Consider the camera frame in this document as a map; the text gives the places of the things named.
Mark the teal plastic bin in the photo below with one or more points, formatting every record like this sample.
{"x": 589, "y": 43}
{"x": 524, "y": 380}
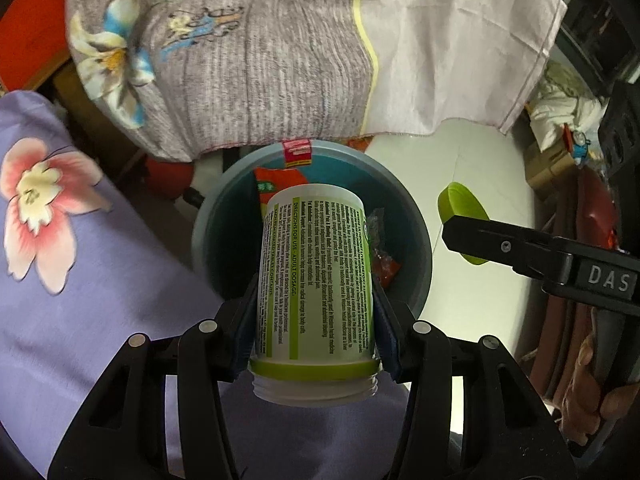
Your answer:
{"x": 225, "y": 220}

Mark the orange-red snack packet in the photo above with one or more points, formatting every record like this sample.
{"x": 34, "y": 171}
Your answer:
{"x": 387, "y": 265}

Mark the grey floral cloth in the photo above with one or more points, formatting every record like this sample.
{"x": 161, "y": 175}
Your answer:
{"x": 275, "y": 60}

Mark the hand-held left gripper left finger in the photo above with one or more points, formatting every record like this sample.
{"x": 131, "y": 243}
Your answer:
{"x": 245, "y": 327}

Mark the white cloth pile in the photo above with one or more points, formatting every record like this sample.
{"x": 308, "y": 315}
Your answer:
{"x": 560, "y": 105}

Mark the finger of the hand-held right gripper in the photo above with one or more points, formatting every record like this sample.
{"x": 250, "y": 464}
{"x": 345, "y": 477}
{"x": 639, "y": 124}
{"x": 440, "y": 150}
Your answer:
{"x": 500, "y": 245}

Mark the white jar with green label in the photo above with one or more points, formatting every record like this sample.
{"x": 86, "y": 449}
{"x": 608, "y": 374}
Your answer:
{"x": 315, "y": 285}

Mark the blue toy train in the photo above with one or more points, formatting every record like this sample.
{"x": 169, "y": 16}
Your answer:
{"x": 582, "y": 142}

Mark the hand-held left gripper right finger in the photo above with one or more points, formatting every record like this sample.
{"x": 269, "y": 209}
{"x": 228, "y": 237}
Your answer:
{"x": 387, "y": 332}

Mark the green jar lid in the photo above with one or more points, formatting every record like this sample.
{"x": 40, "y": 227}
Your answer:
{"x": 460, "y": 200}

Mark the red round object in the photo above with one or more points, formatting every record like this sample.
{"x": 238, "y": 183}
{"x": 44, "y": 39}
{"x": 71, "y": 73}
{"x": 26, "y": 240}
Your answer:
{"x": 167, "y": 175}

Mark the purple floral tablecloth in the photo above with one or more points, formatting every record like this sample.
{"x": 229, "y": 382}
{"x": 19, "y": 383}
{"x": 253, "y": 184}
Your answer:
{"x": 100, "y": 310}

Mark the red and yellow plastic bag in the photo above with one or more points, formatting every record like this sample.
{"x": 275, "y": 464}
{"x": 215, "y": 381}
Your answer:
{"x": 280, "y": 177}

